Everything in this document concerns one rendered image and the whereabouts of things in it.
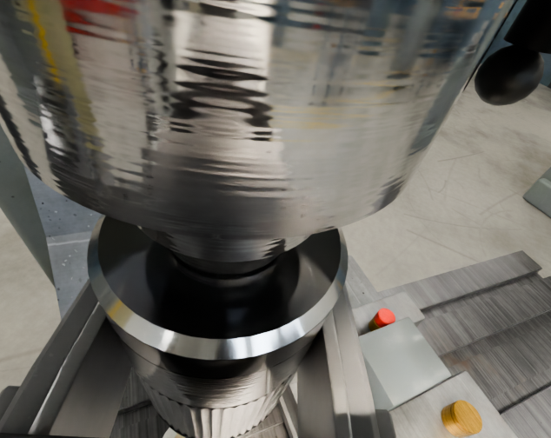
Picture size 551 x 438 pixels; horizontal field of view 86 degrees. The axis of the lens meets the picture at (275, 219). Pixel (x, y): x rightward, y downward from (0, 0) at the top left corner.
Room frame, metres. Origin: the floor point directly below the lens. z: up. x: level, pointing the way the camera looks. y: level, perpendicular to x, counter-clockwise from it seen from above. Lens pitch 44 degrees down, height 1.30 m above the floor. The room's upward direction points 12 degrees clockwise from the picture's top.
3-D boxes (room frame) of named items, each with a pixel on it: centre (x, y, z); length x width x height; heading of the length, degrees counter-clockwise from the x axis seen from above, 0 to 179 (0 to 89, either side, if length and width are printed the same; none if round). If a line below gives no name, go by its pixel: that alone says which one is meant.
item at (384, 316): (0.15, -0.12, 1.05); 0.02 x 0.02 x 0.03
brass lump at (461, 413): (0.08, -0.18, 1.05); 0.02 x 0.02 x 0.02
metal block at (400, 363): (0.11, -0.12, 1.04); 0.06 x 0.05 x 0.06; 121
